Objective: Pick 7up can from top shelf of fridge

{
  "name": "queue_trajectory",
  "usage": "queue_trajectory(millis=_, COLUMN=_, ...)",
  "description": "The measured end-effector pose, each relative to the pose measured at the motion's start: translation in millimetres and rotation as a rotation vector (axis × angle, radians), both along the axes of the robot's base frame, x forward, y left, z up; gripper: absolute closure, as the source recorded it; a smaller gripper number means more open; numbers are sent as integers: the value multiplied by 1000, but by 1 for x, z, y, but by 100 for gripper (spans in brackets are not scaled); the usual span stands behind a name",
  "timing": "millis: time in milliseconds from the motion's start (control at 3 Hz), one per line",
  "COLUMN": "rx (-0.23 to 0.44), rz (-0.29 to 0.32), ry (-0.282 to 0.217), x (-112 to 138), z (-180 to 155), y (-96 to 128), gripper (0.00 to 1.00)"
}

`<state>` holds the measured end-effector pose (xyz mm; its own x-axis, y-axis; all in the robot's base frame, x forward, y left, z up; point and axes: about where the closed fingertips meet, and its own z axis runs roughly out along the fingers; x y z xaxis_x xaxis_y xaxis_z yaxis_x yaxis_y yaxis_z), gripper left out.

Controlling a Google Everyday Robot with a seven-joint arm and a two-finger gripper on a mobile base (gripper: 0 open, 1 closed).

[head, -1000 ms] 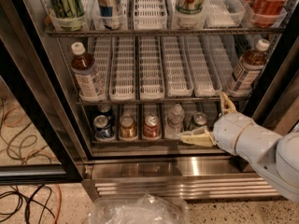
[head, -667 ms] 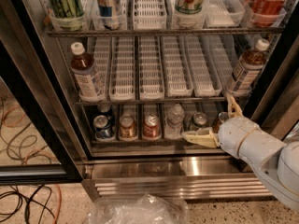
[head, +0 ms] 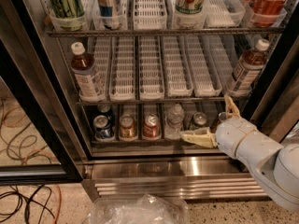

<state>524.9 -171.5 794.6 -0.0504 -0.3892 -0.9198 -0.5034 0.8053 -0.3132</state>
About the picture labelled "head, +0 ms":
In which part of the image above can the black floor cable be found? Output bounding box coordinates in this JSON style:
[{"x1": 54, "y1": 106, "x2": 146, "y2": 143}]
[{"x1": 0, "y1": 184, "x2": 56, "y2": 224}]

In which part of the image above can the clear plastic bin with bag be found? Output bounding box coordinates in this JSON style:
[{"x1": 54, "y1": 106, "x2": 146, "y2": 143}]
[{"x1": 88, "y1": 193, "x2": 190, "y2": 224}]

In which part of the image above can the open fridge glass door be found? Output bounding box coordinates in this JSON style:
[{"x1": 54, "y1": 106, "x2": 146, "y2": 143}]
[{"x1": 0, "y1": 0, "x2": 84, "y2": 185}]

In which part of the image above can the right tea bottle white cap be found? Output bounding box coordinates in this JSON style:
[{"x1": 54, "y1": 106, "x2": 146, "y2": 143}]
[{"x1": 227, "y1": 38, "x2": 270, "y2": 96}]

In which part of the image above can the orange gold soda can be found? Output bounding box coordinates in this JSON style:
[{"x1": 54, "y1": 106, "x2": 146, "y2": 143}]
[{"x1": 210, "y1": 112, "x2": 227, "y2": 133}]

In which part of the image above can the green silver soda can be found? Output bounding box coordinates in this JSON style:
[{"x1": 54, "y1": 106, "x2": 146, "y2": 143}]
[{"x1": 188, "y1": 112, "x2": 207, "y2": 131}]

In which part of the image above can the tea bottle white cap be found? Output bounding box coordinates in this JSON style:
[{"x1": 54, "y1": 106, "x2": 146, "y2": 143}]
[
  {"x1": 227, "y1": 38, "x2": 270, "y2": 96},
  {"x1": 71, "y1": 42, "x2": 104, "y2": 103}
]

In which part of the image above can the middle wire shelf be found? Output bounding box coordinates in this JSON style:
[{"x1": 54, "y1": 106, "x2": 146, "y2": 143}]
[{"x1": 76, "y1": 95, "x2": 250, "y2": 105}]

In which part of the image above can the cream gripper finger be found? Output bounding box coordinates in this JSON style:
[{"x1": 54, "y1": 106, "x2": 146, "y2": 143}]
[
  {"x1": 224, "y1": 94, "x2": 241, "y2": 119},
  {"x1": 179, "y1": 127, "x2": 217, "y2": 148}
]

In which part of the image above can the brown gold soda can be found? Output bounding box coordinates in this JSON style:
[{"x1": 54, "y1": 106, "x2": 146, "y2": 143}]
[{"x1": 120, "y1": 114, "x2": 136, "y2": 139}]

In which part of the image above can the red coca-cola can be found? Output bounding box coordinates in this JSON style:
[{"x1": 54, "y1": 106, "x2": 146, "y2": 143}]
[{"x1": 242, "y1": 0, "x2": 287, "y2": 28}]

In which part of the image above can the top wire shelf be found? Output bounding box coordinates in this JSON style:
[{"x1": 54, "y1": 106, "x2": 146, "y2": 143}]
[{"x1": 46, "y1": 27, "x2": 285, "y2": 37}]

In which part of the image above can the blue can behind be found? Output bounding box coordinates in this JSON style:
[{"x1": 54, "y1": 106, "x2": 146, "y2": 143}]
[{"x1": 97, "y1": 105, "x2": 113, "y2": 117}]

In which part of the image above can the left tea bottle white cap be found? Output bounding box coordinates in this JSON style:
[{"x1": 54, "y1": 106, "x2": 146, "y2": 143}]
[{"x1": 71, "y1": 42, "x2": 104, "y2": 103}]

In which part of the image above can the orange floor cable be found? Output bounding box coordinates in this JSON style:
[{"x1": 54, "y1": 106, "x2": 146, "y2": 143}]
[{"x1": 0, "y1": 98, "x2": 62, "y2": 224}]

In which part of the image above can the blue pepsi can front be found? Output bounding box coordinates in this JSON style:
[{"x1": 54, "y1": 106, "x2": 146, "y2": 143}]
[{"x1": 93, "y1": 115, "x2": 114, "y2": 140}]

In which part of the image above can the red soda can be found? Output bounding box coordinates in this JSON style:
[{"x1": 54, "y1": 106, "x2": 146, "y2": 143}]
[{"x1": 143, "y1": 114, "x2": 160, "y2": 139}]

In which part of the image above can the clear water bottle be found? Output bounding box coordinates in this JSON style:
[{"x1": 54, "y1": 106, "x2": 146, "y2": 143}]
[{"x1": 164, "y1": 104, "x2": 185, "y2": 140}]

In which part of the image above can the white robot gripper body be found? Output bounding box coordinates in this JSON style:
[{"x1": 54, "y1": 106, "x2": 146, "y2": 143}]
[{"x1": 216, "y1": 118, "x2": 257, "y2": 158}]

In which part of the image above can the green tall can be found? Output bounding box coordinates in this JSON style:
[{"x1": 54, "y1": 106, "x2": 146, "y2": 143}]
[{"x1": 50, "y1": 0, "x2": 84, "y2": 31}]

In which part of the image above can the right fridge glass door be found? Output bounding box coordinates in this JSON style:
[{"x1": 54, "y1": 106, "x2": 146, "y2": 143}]
[{"x1": 249, "y1": 44, "x2": 299, "y2": 143}]

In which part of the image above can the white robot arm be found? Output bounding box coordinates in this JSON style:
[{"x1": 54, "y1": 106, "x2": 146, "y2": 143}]
[{"x1": 179, "y1": 95, "x2": 299, "y2": 212}]

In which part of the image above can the wire shelf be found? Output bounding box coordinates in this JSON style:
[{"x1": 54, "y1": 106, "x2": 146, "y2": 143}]
[
  {"x1": 76, "y1": 95, "x2": 250, "y2": 105},
  {"x1": 46, "y1": 27, "x2": 285, "y2": 37}
]

